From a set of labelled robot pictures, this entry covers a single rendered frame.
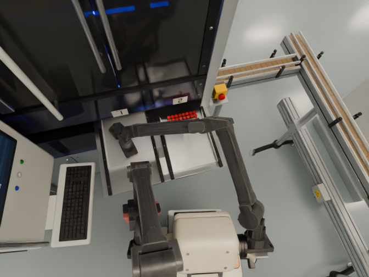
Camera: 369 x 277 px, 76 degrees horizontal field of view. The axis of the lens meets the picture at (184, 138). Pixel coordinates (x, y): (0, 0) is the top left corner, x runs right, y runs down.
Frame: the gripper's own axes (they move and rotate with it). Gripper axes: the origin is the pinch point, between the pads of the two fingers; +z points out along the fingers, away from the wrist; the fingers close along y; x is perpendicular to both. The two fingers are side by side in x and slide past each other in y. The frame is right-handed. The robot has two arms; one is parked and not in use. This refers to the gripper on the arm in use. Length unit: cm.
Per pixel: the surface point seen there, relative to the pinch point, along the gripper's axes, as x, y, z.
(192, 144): -33.6, -11.8, 3.5
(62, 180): 40.7, 7.3, 12.4
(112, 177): 14.4, -7.0, 4.2
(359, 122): -177, -52, 40
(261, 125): -132, -5, 91
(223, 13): -51, 10, -64
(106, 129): 6.5, 21.0, 5.0
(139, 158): -3.0, -4.5, 4.0
